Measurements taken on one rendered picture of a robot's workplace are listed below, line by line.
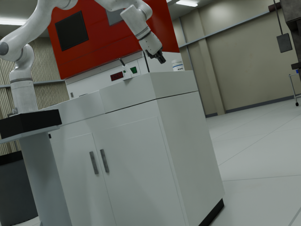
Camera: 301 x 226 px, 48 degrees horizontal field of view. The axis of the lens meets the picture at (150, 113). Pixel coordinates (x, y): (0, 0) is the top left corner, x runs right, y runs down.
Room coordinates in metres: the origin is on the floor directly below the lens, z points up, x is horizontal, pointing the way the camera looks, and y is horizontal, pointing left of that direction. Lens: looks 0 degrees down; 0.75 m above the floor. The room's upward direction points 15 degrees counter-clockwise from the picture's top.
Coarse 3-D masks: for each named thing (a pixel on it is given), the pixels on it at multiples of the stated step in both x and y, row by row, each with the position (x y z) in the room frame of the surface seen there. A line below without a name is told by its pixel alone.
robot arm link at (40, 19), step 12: (48, 0) 1.71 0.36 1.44; (60, 0) 1.75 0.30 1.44; (36, 12) 1.78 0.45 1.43; (48, 12) 1.76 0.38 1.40; (24, 24) 1.82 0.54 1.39; (36, 24) 1.79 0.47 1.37; (48, 24) 1.83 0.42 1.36; (12, 36) 1.79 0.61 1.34; (24, 36) 1.80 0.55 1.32; (36, 36) 1.83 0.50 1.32; (0, 48) 1.78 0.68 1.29; (12, 48) 1.78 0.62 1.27; (12, 60) 1.83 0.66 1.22
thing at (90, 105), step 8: (80, 96) 2.03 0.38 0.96; (88, 96) 2.00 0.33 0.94; (96, 96) 1.97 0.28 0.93; (56, 104) 2.13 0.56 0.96; (64, 104) 2.10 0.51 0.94; (72, 104) 2.07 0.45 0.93; (80, 104) 2.04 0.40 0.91; (88, 104) 2.01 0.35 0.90; (96, 104) 1.98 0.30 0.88; (64, 112) 2.11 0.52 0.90; (72, 112) 2.08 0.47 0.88; (80, 112) 2.04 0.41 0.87; (88, 112) 2.01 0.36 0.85; (96, 112) 1.99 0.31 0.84; (104, 112) 1.96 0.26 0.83; (64, 120) 2.12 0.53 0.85; (72, 120) 2.08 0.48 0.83
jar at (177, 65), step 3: (174, 60) 2.27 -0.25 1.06; (177, 60) 2.27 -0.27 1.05; (180, 60) 2.28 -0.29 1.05; (174, 63) 2.28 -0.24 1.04; (177, 63) 2.27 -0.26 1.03; (180, 63) 2.27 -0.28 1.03; (174, 66) 2.28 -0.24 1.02; (177, 66) 2.27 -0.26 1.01; (180, 66) 2.27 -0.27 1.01; (174, 69) 2.28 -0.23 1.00; (177, 69) 2.27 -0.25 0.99; (180, 69) 2.27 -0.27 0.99; (183, 69) 2.28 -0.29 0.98
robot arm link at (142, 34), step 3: (147, 27) 1.69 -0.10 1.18; (144, 30) 1.68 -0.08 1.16; (147, 30) 1.69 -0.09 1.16; (141, 33) 1.68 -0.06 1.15; (144, 33) 1.69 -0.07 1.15; (147, 33) 1.71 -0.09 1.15; (135, 36) 1.72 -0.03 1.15; (138, 36) 1.70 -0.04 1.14; (141, 36) 1.69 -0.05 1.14; (144, 36) 1.70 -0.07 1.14
